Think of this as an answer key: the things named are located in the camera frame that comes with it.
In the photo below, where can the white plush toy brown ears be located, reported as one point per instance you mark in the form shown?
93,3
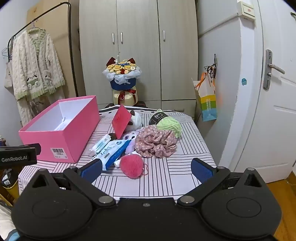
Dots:
136,121

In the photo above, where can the pink fluffy pompom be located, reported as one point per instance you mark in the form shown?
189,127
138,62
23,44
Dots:
131,165

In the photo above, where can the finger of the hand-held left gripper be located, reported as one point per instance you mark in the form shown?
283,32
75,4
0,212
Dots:
38,150

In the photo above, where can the blue sticker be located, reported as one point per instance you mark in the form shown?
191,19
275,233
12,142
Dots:
244,82

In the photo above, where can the pink cardboard box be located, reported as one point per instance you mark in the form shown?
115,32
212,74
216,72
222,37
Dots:
46,141

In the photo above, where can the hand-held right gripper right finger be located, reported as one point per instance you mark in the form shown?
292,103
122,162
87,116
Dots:
202,170

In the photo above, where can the beige wooden board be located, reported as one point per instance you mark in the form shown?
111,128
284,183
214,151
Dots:
62,46

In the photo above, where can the beige light switch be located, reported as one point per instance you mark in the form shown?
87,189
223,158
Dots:
246,10

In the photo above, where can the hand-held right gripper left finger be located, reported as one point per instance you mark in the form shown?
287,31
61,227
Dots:
91,170

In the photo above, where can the black clothes rack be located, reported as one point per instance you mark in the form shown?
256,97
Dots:
73,58

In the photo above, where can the red envelope with gold print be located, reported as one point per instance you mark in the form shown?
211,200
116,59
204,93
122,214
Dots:
121,120

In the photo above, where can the pink floral scrunchie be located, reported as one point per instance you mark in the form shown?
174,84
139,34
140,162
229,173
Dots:
159,141

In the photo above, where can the white door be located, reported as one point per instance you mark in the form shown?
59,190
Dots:
277,127

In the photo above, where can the cream knitted cardigan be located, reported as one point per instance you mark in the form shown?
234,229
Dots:
34,64

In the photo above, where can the grey wardrobe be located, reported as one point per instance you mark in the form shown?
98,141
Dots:
138,34

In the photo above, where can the green yarn skein black label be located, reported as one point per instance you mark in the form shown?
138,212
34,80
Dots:
171,124

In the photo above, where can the flower bouquet blue wrapping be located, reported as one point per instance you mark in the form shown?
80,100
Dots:
121,83

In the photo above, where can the white tote bag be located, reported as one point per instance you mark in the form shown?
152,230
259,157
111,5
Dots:
8,78

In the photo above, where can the blue white wipes packet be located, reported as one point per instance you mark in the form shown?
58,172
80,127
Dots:
111,153

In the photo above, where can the white tube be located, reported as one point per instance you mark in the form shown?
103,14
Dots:
101,142

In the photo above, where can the colourful striped paper bag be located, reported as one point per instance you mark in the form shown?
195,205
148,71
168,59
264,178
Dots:
208,104

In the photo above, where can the small white plush toy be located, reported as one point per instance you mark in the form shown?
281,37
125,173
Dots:
130,141

